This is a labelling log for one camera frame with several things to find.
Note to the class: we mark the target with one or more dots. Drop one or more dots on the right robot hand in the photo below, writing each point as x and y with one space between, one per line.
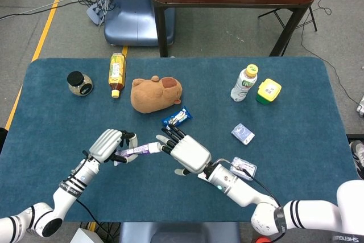
190 153

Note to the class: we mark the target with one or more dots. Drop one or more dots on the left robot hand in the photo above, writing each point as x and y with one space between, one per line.
105 144

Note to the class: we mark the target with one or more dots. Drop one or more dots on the purple toothpaste tube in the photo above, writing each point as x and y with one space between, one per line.
140 149

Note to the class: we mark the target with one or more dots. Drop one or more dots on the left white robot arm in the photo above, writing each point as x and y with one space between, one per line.
71 186

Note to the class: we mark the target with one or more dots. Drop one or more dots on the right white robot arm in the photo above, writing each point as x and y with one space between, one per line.
241 191

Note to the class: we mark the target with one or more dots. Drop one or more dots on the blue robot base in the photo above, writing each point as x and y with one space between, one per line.
130 12

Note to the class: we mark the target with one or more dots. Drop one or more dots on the yellow-capped tea bottle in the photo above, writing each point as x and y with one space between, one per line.
116 72

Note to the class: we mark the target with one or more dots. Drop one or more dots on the white drink bottle yellow cap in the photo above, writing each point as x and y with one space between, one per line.
243 86

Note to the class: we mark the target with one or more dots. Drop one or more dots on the blue table cloth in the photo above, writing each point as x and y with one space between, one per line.
85 115

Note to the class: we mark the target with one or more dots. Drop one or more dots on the blue cookie packet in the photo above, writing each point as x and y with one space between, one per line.
182 116

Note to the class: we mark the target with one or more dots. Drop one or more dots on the purple tissue pack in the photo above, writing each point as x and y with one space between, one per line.
241 133

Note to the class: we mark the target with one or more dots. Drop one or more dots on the clear box purple floss picks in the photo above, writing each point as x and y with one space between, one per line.
250 169

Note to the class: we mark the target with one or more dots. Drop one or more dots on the glass jar black lid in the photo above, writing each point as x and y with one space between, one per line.
79 85

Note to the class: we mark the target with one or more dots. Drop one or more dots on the brown capybara plush toy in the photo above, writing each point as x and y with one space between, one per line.
153 95

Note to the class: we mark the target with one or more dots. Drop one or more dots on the grey blue robot torso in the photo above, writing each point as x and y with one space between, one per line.
182 233

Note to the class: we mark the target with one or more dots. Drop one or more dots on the green container yellow lid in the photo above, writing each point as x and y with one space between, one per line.
268 89

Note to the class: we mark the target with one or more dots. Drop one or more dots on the grey power strip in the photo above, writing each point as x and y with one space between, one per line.
96 12

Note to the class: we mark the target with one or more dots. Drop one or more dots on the grey sneaker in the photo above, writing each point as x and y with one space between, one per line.
359 157

